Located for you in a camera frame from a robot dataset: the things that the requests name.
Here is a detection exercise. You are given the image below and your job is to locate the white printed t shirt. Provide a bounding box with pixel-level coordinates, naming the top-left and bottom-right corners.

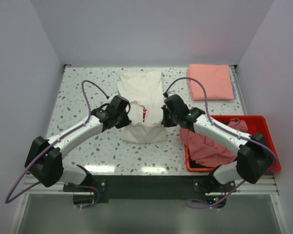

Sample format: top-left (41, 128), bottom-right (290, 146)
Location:
top-left (117, 71), bottom-right (167, 144)

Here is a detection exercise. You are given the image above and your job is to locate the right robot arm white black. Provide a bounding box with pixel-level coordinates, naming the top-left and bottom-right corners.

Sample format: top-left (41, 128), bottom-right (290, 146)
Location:
top-left (162, 95), bottom-right (275, 192)

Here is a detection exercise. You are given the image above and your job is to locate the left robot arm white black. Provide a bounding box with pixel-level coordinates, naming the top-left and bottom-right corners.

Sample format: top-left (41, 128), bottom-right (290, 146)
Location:
top-left (25, 95), bottom-right (131, 191)

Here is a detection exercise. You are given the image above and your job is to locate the folded salmon pink t shirt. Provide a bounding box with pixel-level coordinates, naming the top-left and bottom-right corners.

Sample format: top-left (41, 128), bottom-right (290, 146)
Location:
top-left (188, 64), bottom-right (235, 100)

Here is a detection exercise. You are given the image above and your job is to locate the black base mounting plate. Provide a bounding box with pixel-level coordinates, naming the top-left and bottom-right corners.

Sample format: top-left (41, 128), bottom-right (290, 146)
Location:
top-left (63, 175), bottom-right (235, 206)

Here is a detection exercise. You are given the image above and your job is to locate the red plastic bin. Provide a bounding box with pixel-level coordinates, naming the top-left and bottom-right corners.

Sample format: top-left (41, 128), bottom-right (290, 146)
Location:
top-left (184, 115), bottom-right (276, 173)

